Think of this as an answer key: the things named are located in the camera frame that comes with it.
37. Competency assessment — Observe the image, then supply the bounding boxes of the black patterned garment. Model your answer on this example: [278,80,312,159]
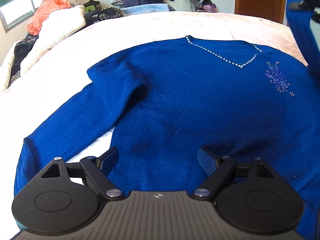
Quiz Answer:
[8,34,39,86]

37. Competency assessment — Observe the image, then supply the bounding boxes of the pink bedspread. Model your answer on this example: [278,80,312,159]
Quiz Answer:
[1,11,304,239]

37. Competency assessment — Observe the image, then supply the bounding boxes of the blue v-neck sweater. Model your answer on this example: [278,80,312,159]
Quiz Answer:
[14,0,320,240]

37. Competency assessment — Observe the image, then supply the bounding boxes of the light blue knit blanket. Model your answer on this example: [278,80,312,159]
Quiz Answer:
[121,3,176,16]

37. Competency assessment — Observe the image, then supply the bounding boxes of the orange plastic bag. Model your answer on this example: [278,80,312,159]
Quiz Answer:
[27,0,72,36]

